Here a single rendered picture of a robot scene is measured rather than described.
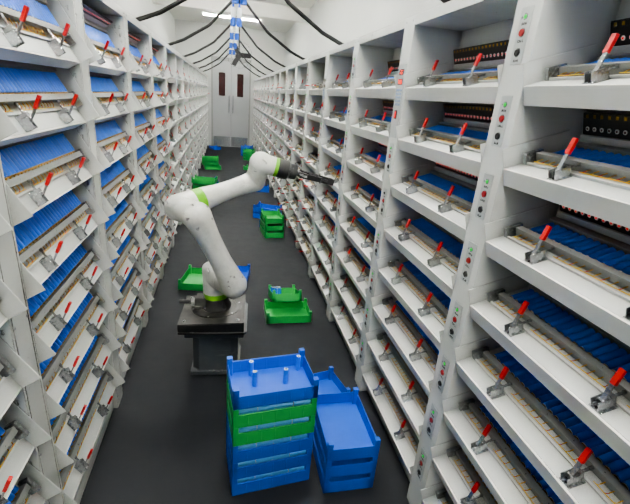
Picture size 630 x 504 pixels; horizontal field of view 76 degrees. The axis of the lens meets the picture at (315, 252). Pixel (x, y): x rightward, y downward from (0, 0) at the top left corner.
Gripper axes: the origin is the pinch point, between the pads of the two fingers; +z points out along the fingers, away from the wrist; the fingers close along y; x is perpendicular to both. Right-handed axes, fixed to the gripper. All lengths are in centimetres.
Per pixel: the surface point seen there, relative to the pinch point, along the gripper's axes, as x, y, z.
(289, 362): -64, 69, -12
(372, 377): -83, 44, 40
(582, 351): -3, 140, 27
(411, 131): 34, 42, 16
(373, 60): 65, -30, 14
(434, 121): 40, 40, 26
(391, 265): -24, 42, 29
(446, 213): 11, 85, 18
